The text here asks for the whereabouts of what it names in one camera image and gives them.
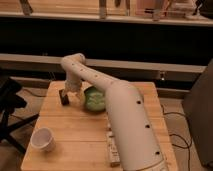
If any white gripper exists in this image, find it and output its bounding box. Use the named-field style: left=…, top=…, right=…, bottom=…
left=59, top=75, right=85, bottom=104

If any dark brown eraser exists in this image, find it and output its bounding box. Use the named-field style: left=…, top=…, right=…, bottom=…
left=59, top=90, right=69, bottom=106

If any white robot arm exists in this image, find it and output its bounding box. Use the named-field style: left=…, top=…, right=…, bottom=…
left=59, top=53, right=169, bottom=171

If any robot base cabinet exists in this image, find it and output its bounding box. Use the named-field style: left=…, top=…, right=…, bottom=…
left=182, top=59, right=213, bottom=170

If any green bowl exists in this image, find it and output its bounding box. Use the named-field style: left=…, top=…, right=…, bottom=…
left=84, top=86, right=105, bottom=112

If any white paper cup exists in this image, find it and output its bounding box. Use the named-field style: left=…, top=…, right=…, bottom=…
left=30, top=127, right=55, bottom=152

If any black chair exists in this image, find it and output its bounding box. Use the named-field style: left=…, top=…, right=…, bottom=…
left=0, top=68, right=39, bottom=154

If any white glue bottle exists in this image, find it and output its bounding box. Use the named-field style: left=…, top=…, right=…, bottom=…
left=106, top=124, right=120, bottom=167

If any black cable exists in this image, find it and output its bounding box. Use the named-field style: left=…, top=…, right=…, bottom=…
left=163, top=111, right=194, bottom=171

